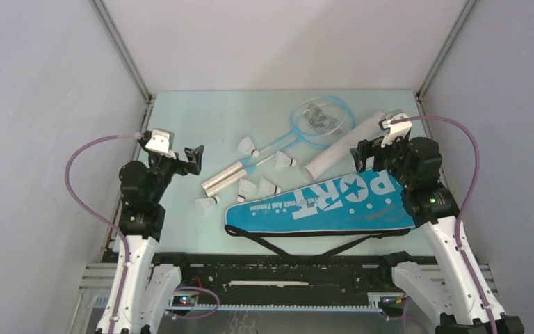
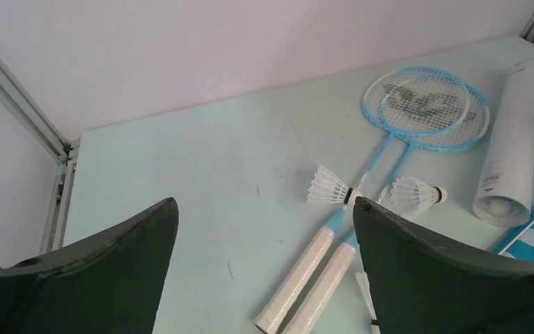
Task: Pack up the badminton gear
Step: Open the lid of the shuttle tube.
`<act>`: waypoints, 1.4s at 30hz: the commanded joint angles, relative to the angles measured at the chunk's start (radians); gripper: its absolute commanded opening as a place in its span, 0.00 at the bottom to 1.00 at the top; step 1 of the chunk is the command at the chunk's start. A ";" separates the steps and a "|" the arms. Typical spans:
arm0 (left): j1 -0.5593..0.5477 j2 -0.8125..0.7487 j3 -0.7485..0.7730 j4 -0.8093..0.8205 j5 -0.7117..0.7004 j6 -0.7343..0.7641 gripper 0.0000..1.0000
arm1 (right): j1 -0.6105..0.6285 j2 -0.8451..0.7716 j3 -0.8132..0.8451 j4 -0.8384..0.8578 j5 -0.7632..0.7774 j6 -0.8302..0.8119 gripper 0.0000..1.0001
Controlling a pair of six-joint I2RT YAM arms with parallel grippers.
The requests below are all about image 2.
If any blue racket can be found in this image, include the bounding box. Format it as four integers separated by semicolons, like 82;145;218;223
254;66;469;333
283;86;490;333

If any white shuttlecock tube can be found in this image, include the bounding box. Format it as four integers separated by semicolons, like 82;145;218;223
472;59;534;228

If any blue racket upper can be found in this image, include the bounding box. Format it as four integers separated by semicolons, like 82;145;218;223
254;66;469;333

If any aluminium frame post left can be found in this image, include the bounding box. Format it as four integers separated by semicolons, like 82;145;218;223
0;59;80;254

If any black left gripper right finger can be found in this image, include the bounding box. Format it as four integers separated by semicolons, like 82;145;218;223
353;197;534;333

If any blue racket lower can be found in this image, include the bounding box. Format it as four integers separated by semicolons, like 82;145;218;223
283;86;490;333

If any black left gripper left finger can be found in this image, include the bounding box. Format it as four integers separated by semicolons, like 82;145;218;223
0;198;179;333

